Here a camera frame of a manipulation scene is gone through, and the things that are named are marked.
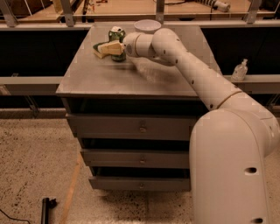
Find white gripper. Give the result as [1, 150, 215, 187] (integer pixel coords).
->
[97, 32, 141, 58]

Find green soda can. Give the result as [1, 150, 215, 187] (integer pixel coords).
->
[108, 26, 126, 62]

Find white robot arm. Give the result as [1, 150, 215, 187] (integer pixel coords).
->
[97, 28, 279, 224]

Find green and yellow sponge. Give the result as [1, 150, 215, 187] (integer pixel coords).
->
[93, 42, 108, 59]

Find white bowl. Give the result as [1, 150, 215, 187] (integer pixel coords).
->
[134, 19, 161, 33]

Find grey drawer cabinet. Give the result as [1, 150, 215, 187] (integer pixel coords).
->
[57, 24, 207, 179]

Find top grey drawer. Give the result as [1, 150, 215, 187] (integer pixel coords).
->
[66, 114, 196, 141]

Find grey drawer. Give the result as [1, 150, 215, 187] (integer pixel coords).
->
[66, 114, 196, 141]
[89, 176, 191, 192]
[80, 149, 189, 169]

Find middle grey drawer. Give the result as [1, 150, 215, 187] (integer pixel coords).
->
[80, 149, 189, 169]

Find white cylinder device background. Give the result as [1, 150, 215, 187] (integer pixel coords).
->
[195, 0, 231, 13]

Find clear sanitizer pump bottle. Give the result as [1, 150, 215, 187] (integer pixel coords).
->
[231, 59, 248, 81]

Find bottom grey drawer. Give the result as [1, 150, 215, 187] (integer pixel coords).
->
[89, 176, 191, 192]

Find black tool on floor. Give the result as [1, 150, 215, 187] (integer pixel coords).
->
[41, 198, 57, 224]

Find black cable on floor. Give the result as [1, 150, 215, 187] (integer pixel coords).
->
[0, 207, 32, 224]

